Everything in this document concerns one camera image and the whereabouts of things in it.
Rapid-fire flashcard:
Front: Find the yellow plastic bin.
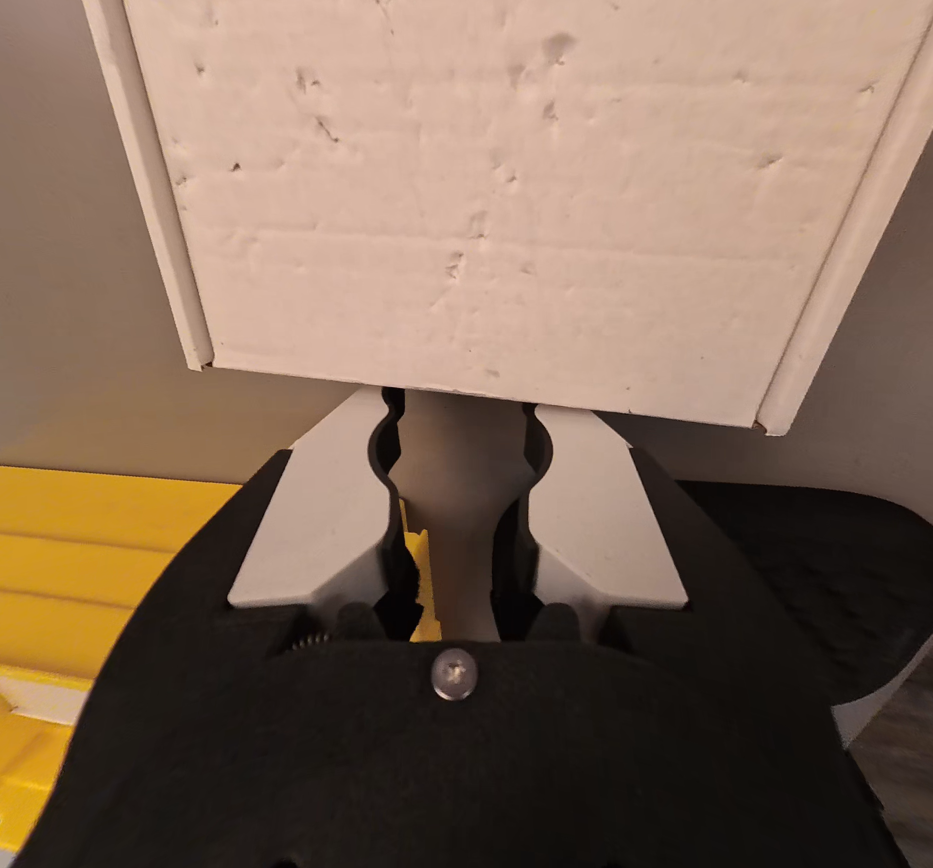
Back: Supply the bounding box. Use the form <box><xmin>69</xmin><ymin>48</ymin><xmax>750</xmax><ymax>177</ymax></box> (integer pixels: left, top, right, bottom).
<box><xmin>0</xmin><ymin>465</ymin><xmax>443</xmax><ymax>857</ymax></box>

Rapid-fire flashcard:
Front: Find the black mesh wrist rest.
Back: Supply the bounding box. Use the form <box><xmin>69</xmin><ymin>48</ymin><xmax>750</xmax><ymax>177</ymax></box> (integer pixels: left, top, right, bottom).
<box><xmin>675</xmin><ymin>477</ymin><xmax>933</xmax><ymax>704</ymax></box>

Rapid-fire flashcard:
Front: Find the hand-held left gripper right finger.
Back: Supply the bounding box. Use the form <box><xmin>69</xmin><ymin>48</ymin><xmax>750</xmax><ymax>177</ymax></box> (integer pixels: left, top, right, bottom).
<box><xmin>520</xmin><ymin>404</ymin><xmax>691</xmax><ymax>624</ymax></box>

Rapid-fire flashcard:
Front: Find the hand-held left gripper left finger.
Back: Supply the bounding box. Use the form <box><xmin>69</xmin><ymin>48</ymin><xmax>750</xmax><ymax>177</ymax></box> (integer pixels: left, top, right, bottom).
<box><xmin>227</xmin><ymin>386</ymin><xmax>408</xmax><ymax>613</ymax></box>

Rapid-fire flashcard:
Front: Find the white cardboard box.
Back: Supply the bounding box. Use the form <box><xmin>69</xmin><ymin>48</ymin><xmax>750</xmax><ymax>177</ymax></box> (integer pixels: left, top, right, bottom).
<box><xmin>64</xmin><ymin>0</ymin><xmax>933</xmax><ymax>437</ymax></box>

